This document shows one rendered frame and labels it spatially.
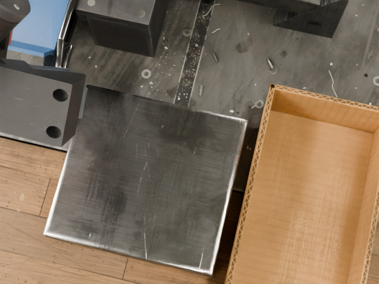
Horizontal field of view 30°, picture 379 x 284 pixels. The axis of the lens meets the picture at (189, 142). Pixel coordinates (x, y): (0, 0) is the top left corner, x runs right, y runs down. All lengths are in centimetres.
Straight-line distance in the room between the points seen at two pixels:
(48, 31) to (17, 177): 16
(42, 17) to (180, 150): 19
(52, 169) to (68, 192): 4
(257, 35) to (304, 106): 11
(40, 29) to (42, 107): 24
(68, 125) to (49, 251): 27
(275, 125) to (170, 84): 12
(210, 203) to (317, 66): 19
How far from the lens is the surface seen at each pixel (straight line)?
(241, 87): 75
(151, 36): 71
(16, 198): 74
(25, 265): 73
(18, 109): 47
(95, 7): 70
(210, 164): 70
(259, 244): 71
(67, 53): 68
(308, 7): 72
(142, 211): 70
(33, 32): 69
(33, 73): 46
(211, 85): 75
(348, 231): 72
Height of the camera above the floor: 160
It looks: 75 degrees down
